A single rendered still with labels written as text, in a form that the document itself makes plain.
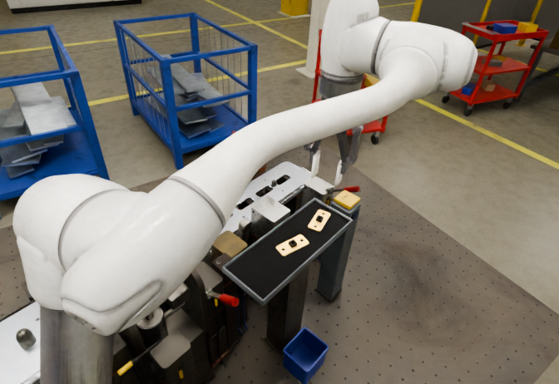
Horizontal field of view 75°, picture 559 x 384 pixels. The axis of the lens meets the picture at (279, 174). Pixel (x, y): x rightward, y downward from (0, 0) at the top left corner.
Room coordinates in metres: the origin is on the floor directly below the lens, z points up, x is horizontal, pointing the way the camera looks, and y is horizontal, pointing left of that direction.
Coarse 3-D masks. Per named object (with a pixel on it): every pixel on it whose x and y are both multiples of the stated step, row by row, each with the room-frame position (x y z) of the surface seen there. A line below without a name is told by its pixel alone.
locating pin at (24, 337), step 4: (24, 328) 0.45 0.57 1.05; (20, 332) 0.44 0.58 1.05; (24, 332) 0.44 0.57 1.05; (28, 332) 0.45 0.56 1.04; (16, 336) 0.44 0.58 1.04; (20, 336) 0.43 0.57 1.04; (24, 336) 0.44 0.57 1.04; (28, 336) 0.44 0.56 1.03; (32, 336) 0.45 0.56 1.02; (20, 340) 0.43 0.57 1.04; (24, 340) 0.43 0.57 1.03; (28, 340) 0.44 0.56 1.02; (32, 340) 0.44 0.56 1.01; (20, 344) 0.43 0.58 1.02; (24, 344) 0.43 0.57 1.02; (28, 344) 0.43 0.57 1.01; (32, 344) 0.44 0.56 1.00; (24, 348) 0.43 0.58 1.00
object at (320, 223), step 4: (320, 212) 0.79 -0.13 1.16; (324, 212) 0.79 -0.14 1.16; (316, 216) 0.77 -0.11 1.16; (320, 216) 0.76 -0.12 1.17; (324, 216) 0.77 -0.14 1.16; (328, 216) 0.77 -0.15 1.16; (312, 220) 0.75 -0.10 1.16; (316, 220) 0.75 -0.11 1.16; (320, 220) 0.75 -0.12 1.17; (324, 220) 0.76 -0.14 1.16; (312, 224) 0.74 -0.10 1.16; (316, 224) 0.74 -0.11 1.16; (320, 224) 0.74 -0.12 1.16; (312, 228) 0.72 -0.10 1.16; (316, 228) 0.72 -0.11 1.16; (320, 228) 0.73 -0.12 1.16
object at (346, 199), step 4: (344, 192) 0.89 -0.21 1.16; (348, 192) 0.89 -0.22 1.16; (336, 196) 0.87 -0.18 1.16; (340, 196) 0.87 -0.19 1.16; (344, 196) 0.87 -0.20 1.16; (348, 196) 0.87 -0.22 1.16; (352, 196) 0.88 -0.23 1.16; (356, 196) 0.88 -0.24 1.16; (336, 200) 0.86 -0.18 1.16; (340, 200) 0.85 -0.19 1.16; (344, 200) 0.85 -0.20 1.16; (348, 200) 0.85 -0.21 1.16; (352, 200) 0.86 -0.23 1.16; (356, 200) 0.86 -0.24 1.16; (344, 204) 0.84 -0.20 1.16; (348, 204) 0.83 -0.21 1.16; (352, 204) 0.84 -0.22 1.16; (348, 208) 0.83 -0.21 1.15
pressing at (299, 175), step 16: (288, 160) 1.29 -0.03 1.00; (256, 176) 1.16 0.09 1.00; (272, 176) 1.17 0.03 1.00; (288, 176) 1.18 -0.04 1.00; (304, 176) 1.18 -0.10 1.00; (256, 192) 1.06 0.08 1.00; (272, 192) 1.07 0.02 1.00; (288, 192) 1.07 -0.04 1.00; (208, 256) 0.75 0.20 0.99; (32, 304) 0.54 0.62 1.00; (0, 320) 0.50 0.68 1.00; (16, 320) 0.50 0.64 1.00; (32, 320) 0.50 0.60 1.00; (0, 336) 0.45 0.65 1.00; (0, 352) 0.42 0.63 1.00; (16, 352) 0.42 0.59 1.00; (32, 352) 0.42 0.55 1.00; (0, 368) 0.38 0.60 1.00; (16, 368) 0.38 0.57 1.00; (32, 368) 0.39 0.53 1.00
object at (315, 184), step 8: (304, 184) 1.05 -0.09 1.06; (312, 184) 1.06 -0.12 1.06; (320, 184) 1.06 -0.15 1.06; (328, 184) 1.06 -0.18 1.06; (304, 192) 1.05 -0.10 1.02; (312, 192) 1.03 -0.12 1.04; (320, 192) 1.01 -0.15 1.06; (304, 200) 1.05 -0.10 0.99; (320, 200) 1.00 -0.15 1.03; (328, 200) 1.02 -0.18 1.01; (320, 256) 1.02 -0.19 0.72
